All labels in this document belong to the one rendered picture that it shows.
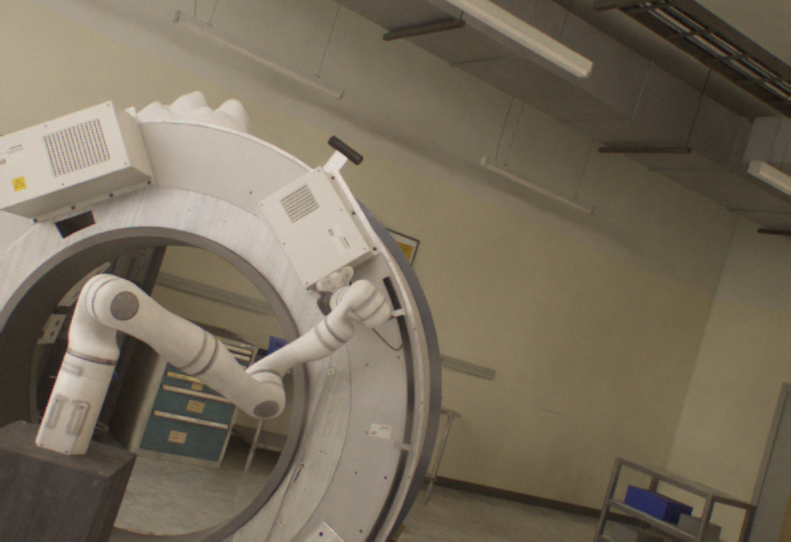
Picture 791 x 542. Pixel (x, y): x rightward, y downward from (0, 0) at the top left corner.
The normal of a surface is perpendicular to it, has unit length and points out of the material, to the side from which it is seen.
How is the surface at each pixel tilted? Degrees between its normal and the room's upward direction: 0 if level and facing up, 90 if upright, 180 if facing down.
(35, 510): 90
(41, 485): 90
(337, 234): 90
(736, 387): 90
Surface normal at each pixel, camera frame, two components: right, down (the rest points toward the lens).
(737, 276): -0.80, -0.28
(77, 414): 0.04, -0.05
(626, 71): 0.53, 0.11
